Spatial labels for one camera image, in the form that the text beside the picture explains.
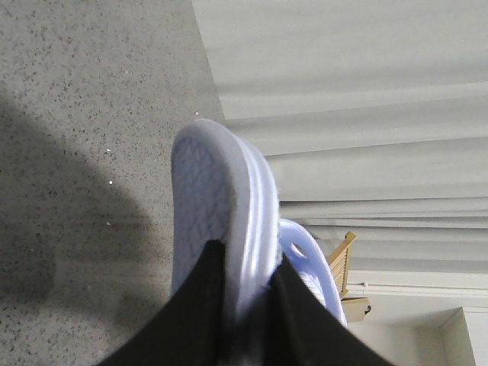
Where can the light blue slipper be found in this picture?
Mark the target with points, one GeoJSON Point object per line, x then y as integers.
{"type": "Point", "coordinates": [223, 189]}
{"type": "Point", "coordinates": [308, 260]}

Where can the grey-white curtain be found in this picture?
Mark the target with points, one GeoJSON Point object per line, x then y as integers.
{"type": "Point", "coordinates": [373, 117]}

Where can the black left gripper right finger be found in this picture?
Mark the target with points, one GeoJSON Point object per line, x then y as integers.
{"type": "Point", "coordinates": [300, 331]}

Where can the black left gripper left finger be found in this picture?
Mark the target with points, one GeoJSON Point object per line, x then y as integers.
{"type": "Point", "coordinates": [187, 329]}

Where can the wooden chair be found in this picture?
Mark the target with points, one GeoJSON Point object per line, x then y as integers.
{"type": "Point", "coordinates": [355, 308]}

